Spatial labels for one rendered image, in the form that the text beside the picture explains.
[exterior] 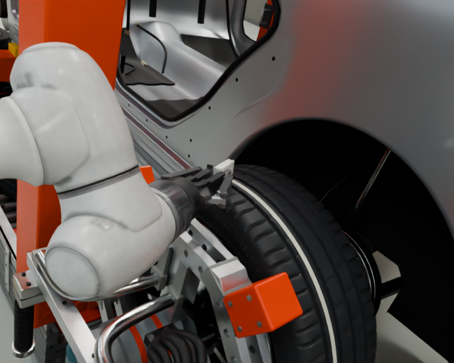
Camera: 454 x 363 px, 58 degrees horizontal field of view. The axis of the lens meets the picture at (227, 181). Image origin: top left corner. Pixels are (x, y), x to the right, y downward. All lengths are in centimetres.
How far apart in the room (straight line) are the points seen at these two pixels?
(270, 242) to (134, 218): 31
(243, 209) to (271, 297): 19
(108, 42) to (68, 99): 49
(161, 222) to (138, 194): 5
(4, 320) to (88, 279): 163
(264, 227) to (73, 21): 54
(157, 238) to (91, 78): 20
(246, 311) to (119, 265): 26
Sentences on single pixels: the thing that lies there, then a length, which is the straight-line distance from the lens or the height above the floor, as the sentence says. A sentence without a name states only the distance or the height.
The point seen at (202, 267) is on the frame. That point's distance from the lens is 71.
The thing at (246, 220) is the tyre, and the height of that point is 117.
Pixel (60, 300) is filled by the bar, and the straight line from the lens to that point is 80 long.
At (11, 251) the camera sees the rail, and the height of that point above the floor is 39.
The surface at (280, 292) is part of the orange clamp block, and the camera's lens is 65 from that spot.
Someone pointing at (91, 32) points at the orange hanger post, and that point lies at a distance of 93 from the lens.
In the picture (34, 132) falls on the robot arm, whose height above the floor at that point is 137.
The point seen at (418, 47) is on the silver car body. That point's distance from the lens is 89.
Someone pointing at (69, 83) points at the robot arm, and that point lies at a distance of 48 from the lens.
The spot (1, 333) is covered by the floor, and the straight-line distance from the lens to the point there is 204.
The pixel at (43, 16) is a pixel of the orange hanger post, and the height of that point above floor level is 138.
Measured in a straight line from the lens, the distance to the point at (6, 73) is 302.
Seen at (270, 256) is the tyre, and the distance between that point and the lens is 72.
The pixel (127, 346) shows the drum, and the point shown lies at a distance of 83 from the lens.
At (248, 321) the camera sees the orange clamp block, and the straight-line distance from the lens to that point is 66.
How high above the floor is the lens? 157
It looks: 28 degrees down
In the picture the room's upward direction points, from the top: 16 degrees clockwise
